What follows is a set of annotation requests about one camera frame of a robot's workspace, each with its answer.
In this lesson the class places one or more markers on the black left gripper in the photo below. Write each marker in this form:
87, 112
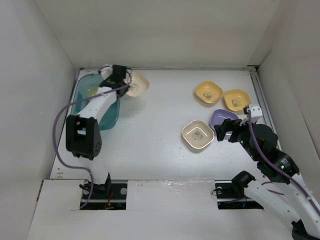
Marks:
127, 89

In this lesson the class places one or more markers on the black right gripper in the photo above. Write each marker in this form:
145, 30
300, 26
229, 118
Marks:
228, 125

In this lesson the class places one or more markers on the cream panda plate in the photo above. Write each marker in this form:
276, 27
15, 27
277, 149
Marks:
138, 84
198, 134

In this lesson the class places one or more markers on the purple panda plate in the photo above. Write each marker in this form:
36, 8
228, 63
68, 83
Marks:
218, 117

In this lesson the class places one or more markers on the yellow panda plate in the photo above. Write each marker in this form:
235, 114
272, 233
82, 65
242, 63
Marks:
208, 92
236, 100

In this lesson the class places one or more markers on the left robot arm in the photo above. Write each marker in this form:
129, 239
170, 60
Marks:
83, 134

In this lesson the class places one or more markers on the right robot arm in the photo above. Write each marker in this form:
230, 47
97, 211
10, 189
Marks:
300, 214

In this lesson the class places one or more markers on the teal plastic bin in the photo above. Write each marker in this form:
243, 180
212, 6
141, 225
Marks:
108, 112

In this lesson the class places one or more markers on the green panda plate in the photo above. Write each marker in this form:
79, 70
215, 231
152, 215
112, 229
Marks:
92, 91

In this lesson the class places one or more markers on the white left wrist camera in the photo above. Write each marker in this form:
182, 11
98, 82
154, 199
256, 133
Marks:
105, 71

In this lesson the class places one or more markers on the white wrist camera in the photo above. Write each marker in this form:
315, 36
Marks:
105, 71
253, 110

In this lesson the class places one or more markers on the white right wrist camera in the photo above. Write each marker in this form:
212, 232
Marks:
253, 110

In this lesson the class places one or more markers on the aluminium rail back edge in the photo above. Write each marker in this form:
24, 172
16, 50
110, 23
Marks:
246, 68

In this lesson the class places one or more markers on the aluminium rail edge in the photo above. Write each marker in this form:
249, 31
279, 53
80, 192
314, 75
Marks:
246, 68
261, 97

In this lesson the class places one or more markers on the aluminium rail right edge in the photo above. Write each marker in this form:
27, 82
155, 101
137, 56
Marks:
261, 97

